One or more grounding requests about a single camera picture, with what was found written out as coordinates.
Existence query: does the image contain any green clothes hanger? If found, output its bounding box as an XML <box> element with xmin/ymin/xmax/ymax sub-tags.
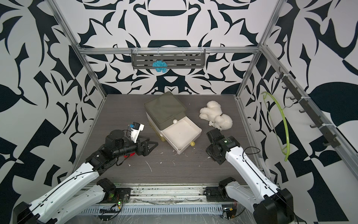
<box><xmin>261</xmin><ymin>91</ymin><xmax>291</xmax><ymax>162</ymax></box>

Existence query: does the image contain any teal crumpled scrunchie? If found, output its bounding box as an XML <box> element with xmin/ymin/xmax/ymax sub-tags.
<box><xmin>152</xmin><ymin>60</ymin><xmax>168</xmax><ymax>73</ymax></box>

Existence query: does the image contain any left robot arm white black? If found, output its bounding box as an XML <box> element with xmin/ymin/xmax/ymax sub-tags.
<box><xmin>12</xmin><ymin>130</ymin><xmax>158</xmax><ymax>224</ymax></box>

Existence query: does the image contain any drawer unit olive cream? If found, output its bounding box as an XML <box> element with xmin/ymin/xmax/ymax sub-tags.
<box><xmin>144</xmin><ymin>91</ymin><xmax>186</xmax><ymax>142</ymax></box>

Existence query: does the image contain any red toy with eyes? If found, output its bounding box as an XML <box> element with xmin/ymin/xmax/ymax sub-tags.
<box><xmin>124</xmin><ymin>153</ymin><xmax>136</xmax><ymax>158</ymax></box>

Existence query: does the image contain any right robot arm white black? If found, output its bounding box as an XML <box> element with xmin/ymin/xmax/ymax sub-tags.
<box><xmin>206</xmin><ymin>128</ymin><xmax>296</xmax><ymax>224</ymax></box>

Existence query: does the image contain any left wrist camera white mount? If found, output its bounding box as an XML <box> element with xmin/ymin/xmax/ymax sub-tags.
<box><xmin>129</xmin><ymin>122</ymin><xmax>144</xmax><ymax>143</ymax></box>

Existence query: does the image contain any white drawer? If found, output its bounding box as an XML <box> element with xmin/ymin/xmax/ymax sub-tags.
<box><xmin>160</xmin><ymin>117</ymin><xmax>202</xmax><ymax>155</ymax></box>

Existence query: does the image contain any white plush polar bear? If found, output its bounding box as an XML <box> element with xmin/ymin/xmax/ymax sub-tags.
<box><xmin>199</xmin><ymin>101</ymin><xmax>233</xmax><ymax>131</ymax></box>

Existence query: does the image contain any grey slotted wall shelf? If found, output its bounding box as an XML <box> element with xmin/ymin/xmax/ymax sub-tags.
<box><xmin>131</xmin><ymin>48</ymin><xmax>206</xmax><ymax>69</ymax></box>

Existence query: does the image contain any white slotted cable duct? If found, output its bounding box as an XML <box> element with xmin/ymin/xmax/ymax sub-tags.
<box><xmin>80</xmin><ymin>204</ymin><xmax>223</xmax><ymax>216</ymax></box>

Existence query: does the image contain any dark wall hook rail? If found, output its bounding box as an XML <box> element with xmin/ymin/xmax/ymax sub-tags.
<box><xmin>278</xmin><ymin>67</ymin><xmax>342</xmax><ymax>148</ymax></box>

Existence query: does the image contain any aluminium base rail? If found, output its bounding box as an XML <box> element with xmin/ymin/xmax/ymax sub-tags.
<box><xmin>115</xmin><ymin>183</ymin><xmax>218</xmax><ymax>205</ymax></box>

